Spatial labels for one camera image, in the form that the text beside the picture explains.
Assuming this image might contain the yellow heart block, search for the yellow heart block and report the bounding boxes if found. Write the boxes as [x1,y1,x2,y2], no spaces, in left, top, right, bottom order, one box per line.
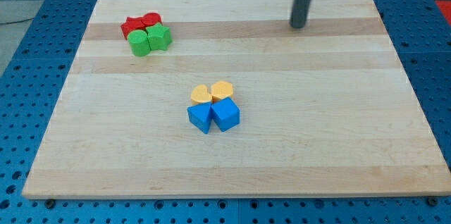
[190,85,212,105]

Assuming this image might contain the yellow pentagon block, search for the yellow pentagon block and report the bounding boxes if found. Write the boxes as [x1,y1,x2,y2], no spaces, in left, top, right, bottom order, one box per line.
[211,81,234,103]

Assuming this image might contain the red circle block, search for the red circle block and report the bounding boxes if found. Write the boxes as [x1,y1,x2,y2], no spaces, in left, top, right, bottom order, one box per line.
[141,12,162,27]

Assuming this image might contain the blue cube block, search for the blue cube block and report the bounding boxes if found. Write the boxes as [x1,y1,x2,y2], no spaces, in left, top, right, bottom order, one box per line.
[211,97,240,132]

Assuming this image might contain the blue triangle block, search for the blue triangle block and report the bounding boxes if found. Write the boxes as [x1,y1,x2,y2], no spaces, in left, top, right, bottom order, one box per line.
[187,103,212,134]

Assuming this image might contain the green cylinder block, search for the green cylinder block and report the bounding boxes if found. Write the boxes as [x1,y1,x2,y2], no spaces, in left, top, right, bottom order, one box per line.
[128,30,151,57]

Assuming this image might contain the wooden board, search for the wooden board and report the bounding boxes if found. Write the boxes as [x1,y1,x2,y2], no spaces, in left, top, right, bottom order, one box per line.
[22,0,450,199]

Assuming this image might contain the black cable on floor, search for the black cable on floor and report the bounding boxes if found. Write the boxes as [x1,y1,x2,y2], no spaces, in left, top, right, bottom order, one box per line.
[0,16,35,26]

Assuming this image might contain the green star block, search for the green star block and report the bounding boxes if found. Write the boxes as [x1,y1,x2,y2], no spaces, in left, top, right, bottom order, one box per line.
[146,23,172,51]

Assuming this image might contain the red object at edge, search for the red object at edge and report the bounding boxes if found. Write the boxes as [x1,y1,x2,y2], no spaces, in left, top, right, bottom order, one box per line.
[435,0,451,25]

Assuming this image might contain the red star block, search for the red star block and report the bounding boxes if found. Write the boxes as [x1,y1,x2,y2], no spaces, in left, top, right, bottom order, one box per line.
[121,17,146,40]

